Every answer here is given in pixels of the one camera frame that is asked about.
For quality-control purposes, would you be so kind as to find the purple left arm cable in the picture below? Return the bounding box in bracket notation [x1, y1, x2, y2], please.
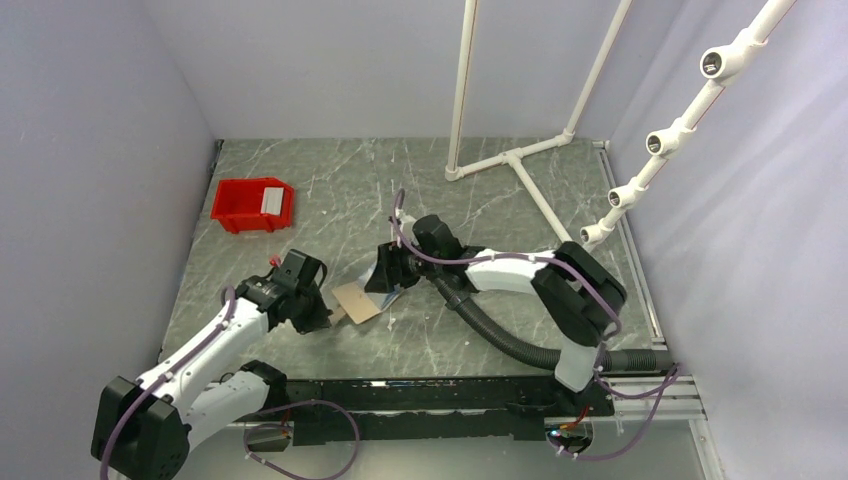
[97, 284, 240, 480]

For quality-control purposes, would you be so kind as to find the tan leather card holder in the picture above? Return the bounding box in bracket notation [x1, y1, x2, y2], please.
[331, 266, 402, 324]

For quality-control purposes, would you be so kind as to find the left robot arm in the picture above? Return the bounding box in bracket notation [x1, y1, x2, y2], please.
[91, 249, 331, 479]

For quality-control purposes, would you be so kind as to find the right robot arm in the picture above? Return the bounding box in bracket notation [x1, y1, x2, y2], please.
[362, 240, 627, 415]

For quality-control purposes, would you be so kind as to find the black corrugated hose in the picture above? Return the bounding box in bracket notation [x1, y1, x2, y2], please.
[430, 274, 674, 374]

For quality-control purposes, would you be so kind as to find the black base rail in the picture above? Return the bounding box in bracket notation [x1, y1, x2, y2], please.
[243, 374, 615, 446]

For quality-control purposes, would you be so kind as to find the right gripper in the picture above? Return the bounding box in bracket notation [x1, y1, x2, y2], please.
[364, 240, 442, 296]

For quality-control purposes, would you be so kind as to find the red plastic bin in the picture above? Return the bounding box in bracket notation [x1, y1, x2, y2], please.
[210, 177, 296, 234]

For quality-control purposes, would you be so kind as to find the stack of white cards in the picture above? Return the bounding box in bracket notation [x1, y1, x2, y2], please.
[260, 187, 286, 216]

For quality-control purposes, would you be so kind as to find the white PVC pipe frame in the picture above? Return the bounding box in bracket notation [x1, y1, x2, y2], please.
[445, 0, 800, 250]

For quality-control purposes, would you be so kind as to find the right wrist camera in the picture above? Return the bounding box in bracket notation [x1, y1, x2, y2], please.
[412, 214, 462, 259]

